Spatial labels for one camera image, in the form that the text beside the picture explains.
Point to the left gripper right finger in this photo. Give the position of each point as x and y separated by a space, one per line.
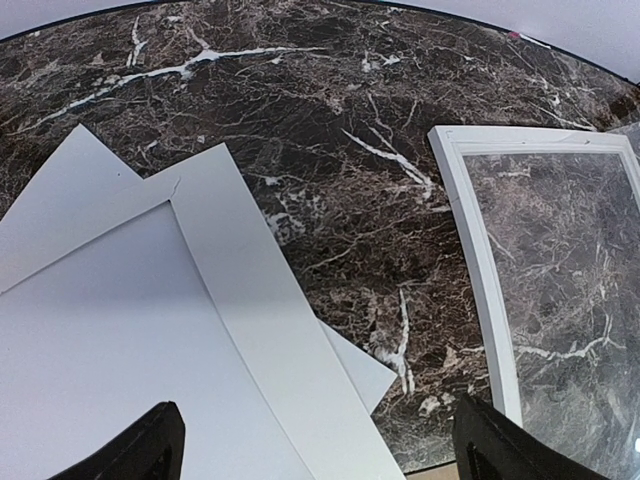
490 446

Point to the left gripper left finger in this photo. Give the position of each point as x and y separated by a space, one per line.
150 448

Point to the white mat board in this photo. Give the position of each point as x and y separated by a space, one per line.
260 280

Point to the dark landscape photo print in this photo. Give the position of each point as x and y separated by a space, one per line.
100 350

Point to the white picture frame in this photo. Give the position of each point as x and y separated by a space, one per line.
450 145

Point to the clear acrylic sheet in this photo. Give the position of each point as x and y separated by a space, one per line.
564 231

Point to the brown cardboard backing board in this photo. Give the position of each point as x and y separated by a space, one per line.
446 472

